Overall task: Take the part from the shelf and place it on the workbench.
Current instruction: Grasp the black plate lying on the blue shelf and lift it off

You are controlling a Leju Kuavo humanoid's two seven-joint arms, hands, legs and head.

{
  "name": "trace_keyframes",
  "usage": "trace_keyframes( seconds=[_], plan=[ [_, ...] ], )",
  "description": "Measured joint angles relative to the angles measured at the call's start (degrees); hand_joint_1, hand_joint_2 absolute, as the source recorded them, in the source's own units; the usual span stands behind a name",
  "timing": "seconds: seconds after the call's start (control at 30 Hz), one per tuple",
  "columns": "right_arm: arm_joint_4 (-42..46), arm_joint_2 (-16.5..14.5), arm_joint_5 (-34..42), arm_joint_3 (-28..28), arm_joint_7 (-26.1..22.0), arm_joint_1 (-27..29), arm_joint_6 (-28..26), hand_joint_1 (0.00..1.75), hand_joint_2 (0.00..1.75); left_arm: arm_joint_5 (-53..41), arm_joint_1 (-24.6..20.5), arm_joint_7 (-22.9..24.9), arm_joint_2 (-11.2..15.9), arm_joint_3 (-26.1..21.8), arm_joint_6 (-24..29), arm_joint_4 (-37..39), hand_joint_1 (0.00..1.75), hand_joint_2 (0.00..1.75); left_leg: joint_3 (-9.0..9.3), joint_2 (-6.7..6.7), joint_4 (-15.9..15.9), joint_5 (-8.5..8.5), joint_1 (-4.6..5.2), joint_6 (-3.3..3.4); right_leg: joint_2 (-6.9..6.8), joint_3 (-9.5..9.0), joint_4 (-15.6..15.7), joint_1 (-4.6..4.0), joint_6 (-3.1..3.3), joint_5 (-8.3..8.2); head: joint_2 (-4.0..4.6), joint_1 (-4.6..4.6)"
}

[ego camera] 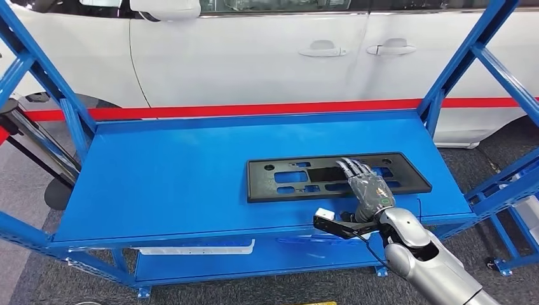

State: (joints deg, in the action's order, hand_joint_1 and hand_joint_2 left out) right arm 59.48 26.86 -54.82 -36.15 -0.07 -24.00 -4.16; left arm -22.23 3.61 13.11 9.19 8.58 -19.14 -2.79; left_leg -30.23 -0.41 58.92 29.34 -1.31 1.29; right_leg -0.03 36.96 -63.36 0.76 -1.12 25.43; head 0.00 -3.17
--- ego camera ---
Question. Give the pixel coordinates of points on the white car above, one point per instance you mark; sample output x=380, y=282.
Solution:
x=231, y=63

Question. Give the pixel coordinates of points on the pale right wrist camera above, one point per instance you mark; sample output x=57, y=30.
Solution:
x=326, y=214

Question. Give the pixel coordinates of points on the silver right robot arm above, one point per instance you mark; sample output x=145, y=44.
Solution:
x=429, y=269

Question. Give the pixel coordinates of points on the thin black stanchion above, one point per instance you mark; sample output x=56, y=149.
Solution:
x=59, y=195

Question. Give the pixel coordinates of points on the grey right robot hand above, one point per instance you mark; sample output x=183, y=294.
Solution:
x=370, y=189

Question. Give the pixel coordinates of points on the blue metal shelf rack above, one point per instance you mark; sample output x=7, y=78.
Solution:
x=168, y=181
x=503, y=238

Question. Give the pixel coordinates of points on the chrome stanchion with black top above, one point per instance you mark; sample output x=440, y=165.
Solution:
x=42, y=141

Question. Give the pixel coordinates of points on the red barrier belt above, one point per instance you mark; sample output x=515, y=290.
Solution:
x=252, y=109

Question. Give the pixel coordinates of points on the white plastic bin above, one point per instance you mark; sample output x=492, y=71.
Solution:
x=528, y=219
x=189, y=250

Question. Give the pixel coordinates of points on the white car side mirror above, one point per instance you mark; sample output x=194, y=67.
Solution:
x=168, y=8

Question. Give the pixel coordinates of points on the black plastic bumper part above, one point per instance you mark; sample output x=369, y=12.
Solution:
x=261, y=185

